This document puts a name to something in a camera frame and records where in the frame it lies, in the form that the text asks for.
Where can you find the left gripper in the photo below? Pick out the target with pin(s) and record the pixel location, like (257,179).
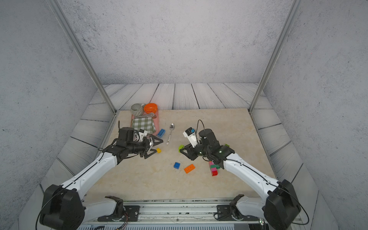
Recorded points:
(145,154)

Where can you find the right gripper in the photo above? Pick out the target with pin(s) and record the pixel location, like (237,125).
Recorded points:
(188,147)

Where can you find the lime green lego brick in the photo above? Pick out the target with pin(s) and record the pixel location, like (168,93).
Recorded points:
(180,147)

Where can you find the blue long lego brick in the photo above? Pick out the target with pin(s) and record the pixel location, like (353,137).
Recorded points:
(161,133)

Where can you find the orange lego brick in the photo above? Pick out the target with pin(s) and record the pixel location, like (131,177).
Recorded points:
(189,168)

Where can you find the blue small lego brick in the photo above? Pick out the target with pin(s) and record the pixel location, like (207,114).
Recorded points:
(176,165)

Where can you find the dark green lego brick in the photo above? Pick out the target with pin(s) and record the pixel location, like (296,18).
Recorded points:
(214,166)

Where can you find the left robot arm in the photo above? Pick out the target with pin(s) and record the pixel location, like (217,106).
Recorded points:
(63,206)

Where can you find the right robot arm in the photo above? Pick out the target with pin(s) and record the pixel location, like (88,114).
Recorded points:
(277,202)

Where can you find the green checkered cloth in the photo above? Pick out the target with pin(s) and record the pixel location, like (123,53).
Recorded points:
(145,124)

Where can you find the pink tray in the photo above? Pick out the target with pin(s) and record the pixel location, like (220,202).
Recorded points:
(156,121)

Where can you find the metal spoon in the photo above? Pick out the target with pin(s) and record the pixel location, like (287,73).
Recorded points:
(172,127)

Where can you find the metal utensil on tray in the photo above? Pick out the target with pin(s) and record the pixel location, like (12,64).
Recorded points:
(152,115)

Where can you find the orange bowl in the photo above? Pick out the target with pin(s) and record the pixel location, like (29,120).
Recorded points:
(150,108)

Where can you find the striped grey mug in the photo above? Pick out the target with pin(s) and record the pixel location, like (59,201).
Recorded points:
(137,109)

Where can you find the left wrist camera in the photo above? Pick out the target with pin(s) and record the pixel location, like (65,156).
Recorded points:
(142,133)

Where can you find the aluminium front rail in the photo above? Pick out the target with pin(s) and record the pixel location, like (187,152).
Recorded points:
(178,212)

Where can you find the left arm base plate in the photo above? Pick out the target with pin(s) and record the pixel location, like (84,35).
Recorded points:
(128,213)

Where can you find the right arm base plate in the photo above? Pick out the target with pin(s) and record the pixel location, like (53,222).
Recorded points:
(230,213)

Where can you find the left aluminium frame post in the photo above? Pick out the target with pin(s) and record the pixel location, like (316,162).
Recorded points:
(65,25)

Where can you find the aluminium frame post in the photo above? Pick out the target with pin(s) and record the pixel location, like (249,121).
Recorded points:
(65,25)
(276,52)

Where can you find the right aluminium frame post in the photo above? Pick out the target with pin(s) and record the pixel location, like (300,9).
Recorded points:
(276,52)

